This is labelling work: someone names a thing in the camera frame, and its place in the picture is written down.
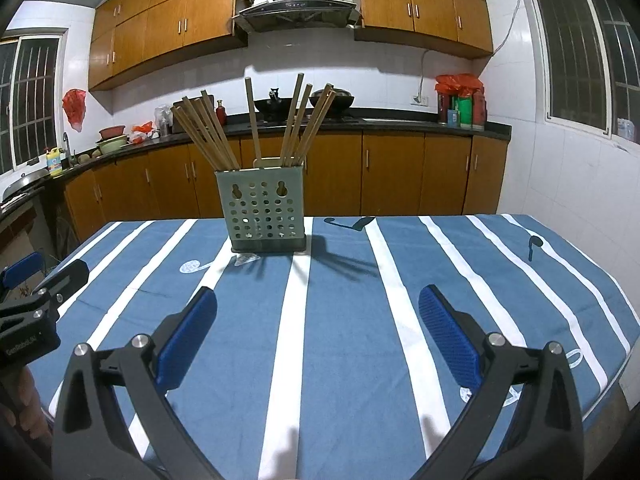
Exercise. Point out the small blue box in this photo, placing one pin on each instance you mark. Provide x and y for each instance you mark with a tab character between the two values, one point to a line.
453	118

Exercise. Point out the brown cutting board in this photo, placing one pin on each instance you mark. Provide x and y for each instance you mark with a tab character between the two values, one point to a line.
178	127

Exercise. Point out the green bottle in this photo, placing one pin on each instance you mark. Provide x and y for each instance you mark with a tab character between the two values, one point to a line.
465	112

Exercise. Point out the red plastic bag over bottles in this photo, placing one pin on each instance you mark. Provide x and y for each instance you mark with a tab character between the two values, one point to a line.
457	84

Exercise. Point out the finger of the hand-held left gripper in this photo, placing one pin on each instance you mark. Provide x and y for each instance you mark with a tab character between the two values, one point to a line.
65	277
22	270

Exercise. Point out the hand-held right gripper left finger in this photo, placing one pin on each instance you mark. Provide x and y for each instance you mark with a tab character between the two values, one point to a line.
187	335

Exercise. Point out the red plastic bag on hook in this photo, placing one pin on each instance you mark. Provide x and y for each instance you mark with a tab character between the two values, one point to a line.
74	107

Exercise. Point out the black wok with lid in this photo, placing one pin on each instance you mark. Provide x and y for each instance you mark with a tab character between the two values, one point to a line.
344	100

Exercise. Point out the clear bottles cluster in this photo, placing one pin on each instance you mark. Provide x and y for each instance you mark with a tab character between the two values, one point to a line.
163	122

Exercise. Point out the long wooden wall cabinets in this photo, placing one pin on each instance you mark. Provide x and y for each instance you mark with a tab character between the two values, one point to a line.
165	20

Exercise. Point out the small red bottle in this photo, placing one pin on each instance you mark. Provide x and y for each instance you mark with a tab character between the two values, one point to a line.
221	115

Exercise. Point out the black wok with utensils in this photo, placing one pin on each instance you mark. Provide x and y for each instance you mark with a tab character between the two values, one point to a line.
270	106

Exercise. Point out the green basin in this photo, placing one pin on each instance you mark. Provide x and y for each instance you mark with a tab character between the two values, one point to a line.
111	146

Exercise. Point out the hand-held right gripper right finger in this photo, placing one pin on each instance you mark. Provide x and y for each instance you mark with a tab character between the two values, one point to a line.
450	340

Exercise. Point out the barred window with white frame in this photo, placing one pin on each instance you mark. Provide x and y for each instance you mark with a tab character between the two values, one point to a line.
30	105

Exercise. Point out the person's left hand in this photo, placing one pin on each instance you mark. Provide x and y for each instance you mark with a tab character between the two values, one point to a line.
32	405

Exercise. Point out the short wooden wall cabinets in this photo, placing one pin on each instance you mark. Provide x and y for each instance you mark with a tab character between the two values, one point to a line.
425	5

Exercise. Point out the dark red bottle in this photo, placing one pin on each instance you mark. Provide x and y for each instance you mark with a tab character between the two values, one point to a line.
442	109
479	110

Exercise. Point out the crumpled red plastic bag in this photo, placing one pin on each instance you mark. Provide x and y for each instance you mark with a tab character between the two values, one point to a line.
142	128

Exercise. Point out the white wall outlet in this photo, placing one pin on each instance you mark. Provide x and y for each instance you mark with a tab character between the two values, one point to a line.
420	99

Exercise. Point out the white container on windowsill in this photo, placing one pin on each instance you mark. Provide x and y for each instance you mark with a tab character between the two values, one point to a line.
627	130

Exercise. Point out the dark kitchen countertop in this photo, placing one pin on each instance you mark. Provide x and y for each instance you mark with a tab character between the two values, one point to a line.
492	131

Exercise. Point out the yellow dish soap bottle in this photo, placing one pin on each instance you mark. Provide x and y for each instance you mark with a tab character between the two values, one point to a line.
55	162

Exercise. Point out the red basin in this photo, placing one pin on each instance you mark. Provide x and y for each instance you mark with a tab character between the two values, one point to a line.
112	132

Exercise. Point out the large barred window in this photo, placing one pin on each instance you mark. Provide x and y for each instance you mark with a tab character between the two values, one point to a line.
585	50

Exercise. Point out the bunch of chopsticks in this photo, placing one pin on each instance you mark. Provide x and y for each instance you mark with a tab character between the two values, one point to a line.
220	147

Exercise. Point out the green perforated utensil holder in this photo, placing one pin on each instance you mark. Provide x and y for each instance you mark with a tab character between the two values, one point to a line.
260	210

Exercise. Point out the blue white striped tablecloth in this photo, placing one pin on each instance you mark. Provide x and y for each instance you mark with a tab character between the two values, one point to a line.
350	360

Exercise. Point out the wooden base cabinets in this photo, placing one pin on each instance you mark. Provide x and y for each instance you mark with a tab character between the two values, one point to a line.
395	175

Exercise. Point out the metal faucet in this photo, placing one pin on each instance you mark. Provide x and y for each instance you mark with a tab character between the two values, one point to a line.
68	146

